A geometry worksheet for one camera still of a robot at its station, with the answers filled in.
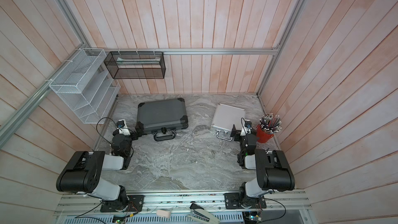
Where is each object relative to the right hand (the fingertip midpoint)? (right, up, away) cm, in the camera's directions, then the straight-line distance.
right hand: (242, 124), depth 91 cm
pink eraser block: (-43, -39, -22) cm, 62 cm away
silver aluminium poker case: (-8, +3, +13) cm, 16 cm away
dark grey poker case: (-50, +3, +4) cm, 50 cm away
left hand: (-67, -1, 0) cm, 67 cm away
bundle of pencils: (+15, +1, -4) cm, 16 cm away
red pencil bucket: (+10, -6, -5) cm, 13 cm away
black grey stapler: (-27, -39, -23) cm, 52 cm away
